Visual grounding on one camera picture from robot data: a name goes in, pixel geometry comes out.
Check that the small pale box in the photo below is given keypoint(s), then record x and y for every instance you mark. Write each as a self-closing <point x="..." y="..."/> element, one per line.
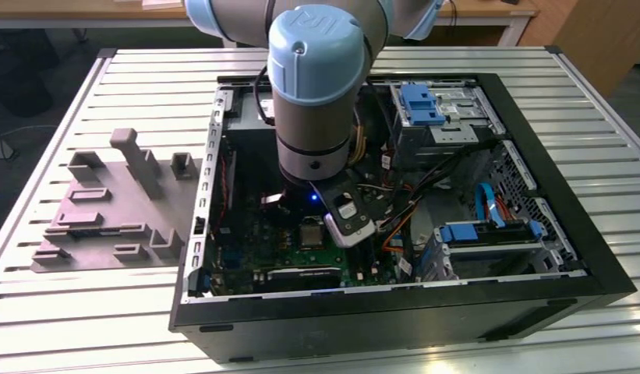
<point x="160" y="4"/>

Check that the hard disk in blue carrier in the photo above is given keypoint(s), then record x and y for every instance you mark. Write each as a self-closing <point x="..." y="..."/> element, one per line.
<point x="459" y="233"/>

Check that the black PC case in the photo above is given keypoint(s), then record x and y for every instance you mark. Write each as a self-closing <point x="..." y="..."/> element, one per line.
<point x="350" y="327"/>

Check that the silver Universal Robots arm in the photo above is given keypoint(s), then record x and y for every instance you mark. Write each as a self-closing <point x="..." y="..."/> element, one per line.
<point x="314" y="78"/>

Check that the CPU with silver top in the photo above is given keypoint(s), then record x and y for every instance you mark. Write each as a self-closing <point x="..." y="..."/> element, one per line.
<point x="311" y="235"/>

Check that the grey parts rack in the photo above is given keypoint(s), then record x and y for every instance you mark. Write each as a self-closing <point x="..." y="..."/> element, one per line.
<point x="132" y="218"/>

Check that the black graphics card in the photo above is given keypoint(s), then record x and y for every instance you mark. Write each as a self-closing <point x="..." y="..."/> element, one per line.
<point x="303" y="277"/>

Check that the metal drive cage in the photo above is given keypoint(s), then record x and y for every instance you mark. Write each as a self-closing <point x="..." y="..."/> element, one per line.
<point x="454" y="136"/>

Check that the black RAM slot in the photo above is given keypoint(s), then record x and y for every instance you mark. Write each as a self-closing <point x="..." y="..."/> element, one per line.
<point x="357" y="260"/>
<point x="371" y="257"/>

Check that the green motherboard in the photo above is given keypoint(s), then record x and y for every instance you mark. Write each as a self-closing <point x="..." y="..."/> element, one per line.
<point x="256" y="253"/>

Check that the grey power supply unit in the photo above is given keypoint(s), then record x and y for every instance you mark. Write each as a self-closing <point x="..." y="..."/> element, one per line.
<point x="246" y="152"/>

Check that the blue VGA port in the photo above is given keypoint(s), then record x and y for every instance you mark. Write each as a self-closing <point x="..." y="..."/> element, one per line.
<point x="204" y="283"/>

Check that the metal disk bay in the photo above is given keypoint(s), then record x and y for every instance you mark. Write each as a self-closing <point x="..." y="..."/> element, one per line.
<point x="495" y="248"/>

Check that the RAM stick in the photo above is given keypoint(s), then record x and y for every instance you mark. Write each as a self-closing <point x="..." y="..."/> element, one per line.
<point x="92" y="234"/>

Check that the wooden cabinet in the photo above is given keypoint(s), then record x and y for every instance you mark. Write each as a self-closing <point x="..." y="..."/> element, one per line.
<point x="600" y="39"/>

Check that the wooden desk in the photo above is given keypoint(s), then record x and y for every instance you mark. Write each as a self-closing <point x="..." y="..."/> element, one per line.
<point x="89" y="13"/>

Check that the blue plastic drive carrier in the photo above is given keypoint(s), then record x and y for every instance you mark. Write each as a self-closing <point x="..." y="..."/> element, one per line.
<point x="418" y="101"/>

